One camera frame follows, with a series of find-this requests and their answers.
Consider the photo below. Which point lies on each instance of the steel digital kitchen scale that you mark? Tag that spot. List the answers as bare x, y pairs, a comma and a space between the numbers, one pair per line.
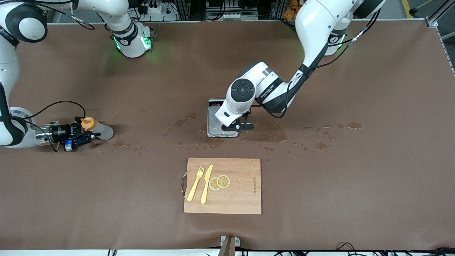
213, 128

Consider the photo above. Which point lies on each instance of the orange snack bags pile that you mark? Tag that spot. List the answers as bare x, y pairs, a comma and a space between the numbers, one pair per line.
289, 10

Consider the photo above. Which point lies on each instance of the metal bracket at table edge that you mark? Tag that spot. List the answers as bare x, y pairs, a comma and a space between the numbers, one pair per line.
229, 243

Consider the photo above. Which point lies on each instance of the aluminium frame rail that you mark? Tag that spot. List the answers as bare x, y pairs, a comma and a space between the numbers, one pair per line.
444, 46

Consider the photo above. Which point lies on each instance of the translucent squeeze bottle orange cap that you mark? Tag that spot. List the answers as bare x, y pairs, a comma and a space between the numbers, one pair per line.
103, 131

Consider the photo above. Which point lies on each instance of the yellow plastic knife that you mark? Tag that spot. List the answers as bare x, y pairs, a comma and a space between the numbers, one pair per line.
206, 185

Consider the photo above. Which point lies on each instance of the yellow plastic fork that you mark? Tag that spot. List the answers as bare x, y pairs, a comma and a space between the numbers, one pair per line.
195, 185

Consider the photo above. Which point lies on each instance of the long white socket strip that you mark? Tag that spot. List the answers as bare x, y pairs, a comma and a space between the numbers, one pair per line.
231, 16

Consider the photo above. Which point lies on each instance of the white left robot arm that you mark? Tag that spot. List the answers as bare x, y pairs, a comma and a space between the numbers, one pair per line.
320, 21

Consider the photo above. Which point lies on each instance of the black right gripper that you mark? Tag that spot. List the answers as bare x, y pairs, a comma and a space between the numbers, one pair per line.
64, 133

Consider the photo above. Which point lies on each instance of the brown table cover sheet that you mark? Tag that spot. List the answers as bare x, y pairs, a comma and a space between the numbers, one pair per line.
106, 195

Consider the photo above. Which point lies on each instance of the wooden cutting board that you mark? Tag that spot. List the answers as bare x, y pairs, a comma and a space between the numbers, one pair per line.
238, 199

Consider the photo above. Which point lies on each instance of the lemon slice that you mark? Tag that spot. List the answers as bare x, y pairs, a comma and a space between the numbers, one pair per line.
223, 181
213, 184

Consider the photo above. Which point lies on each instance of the white power strip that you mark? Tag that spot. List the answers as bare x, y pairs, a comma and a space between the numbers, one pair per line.
156, 10

